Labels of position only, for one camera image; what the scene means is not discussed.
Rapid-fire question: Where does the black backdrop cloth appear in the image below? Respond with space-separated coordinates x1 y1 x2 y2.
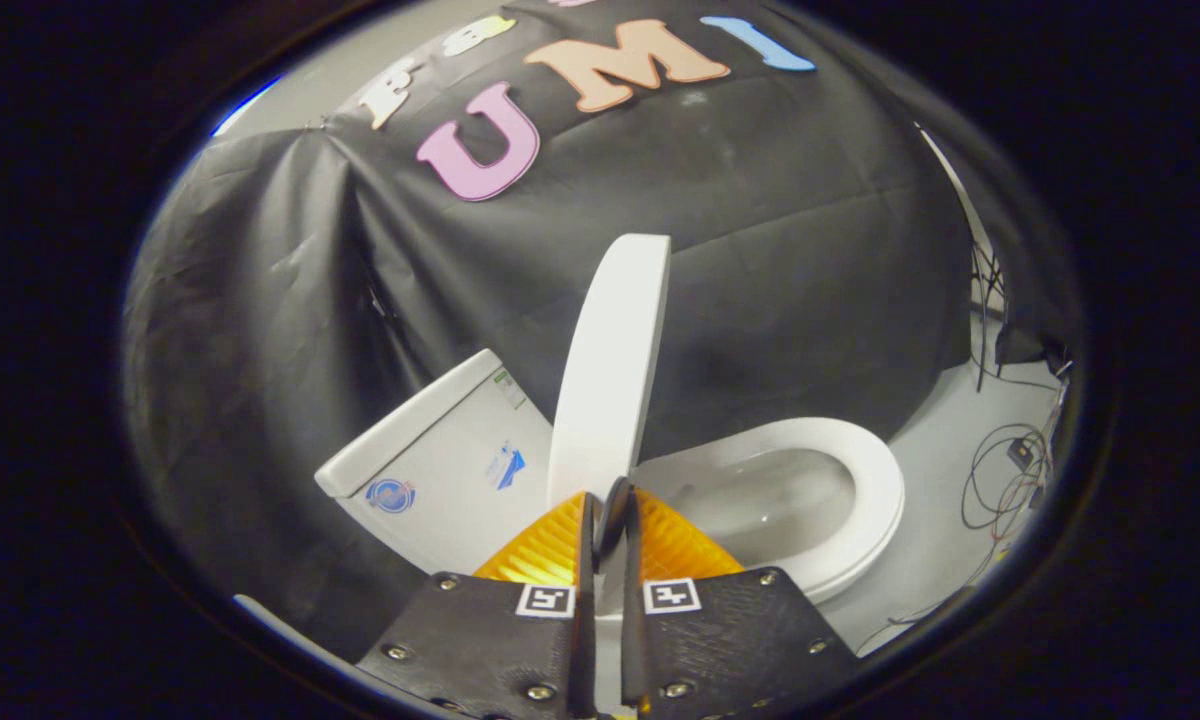
122 0 1073 663

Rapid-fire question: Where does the white toilet seat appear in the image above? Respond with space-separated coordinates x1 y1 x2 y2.
632 416 907 607

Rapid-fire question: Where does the white toilet lid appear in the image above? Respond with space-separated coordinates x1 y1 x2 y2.
546 233 673 513

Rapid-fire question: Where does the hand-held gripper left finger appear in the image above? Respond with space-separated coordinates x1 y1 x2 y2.
357 490 598 719

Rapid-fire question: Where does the black lid lifter handle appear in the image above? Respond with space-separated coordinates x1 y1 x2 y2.
592 476 634 563

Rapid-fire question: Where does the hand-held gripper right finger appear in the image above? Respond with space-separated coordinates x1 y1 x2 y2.
620 487 861 719

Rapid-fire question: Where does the coiled black cable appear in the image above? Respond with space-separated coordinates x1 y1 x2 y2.
958 423 1056 533

